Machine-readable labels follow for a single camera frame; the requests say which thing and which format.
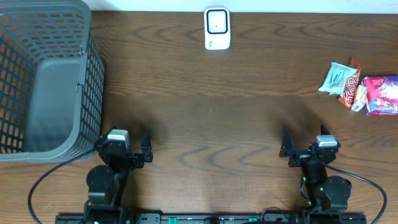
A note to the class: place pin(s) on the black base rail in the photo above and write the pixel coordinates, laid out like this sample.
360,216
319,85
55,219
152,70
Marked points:
155,218

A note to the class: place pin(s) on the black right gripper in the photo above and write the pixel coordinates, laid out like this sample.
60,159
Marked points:
304,157

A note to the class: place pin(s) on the red purple pad package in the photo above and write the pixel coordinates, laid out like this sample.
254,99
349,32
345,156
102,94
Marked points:
381,95

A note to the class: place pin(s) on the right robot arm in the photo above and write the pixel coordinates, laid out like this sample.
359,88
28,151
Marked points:
327,195

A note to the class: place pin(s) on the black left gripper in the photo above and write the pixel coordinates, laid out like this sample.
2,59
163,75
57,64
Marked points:
129,158

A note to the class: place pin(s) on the grey plastic mesh basket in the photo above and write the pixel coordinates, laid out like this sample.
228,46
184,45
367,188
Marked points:
52,82

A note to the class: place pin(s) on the teal snack wrapper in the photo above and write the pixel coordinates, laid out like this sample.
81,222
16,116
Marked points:
336,78

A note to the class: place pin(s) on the orange brown snack bag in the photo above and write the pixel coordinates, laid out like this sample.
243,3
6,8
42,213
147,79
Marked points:
347,96

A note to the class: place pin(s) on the orange tissue pack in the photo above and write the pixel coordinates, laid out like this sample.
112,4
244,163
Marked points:
359,98

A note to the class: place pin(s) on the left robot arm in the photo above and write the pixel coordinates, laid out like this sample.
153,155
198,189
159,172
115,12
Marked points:
106,183

